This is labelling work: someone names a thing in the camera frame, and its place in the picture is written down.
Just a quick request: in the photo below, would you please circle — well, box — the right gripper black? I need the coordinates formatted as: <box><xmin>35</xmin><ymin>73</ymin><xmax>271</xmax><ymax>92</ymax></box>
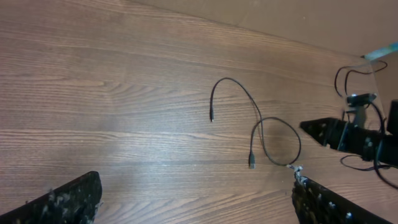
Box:
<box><xmin>300</xmin><ymin>118</ymin><xmax>382</xmax><ymax>161</ymax></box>

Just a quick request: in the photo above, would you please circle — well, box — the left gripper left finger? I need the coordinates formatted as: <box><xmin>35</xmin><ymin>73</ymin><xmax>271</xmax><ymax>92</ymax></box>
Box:
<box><xmin>1</xmin><ymin>171</ymin><xmax>102</xmax><ymax>224</ymax></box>

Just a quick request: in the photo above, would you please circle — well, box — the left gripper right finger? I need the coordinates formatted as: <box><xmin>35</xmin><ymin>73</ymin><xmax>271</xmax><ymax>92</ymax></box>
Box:
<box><xmin>288</xmin><ymin>165</ymin><xmax>389</xmax><ymax>224</ymax></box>

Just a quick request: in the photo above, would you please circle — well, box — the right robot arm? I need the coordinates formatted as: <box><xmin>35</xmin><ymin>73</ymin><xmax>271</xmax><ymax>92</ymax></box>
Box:
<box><xmin>300</xmin><ymin>100</ymin><xmax>397</xmax><ymax>166</ymax></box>

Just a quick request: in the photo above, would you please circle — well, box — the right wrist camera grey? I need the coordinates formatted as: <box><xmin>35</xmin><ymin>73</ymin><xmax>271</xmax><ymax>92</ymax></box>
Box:
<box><xmin>346</xmin><ymin>93</ymin><xmax>377</xmax><ymax>107</ymax></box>

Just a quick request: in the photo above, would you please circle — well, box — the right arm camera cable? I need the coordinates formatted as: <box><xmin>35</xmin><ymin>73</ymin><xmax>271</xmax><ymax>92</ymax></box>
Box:
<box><xmin>340</xmin><ymin>101</ymin><xmax>398</xmax><ymax>190</ymax></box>

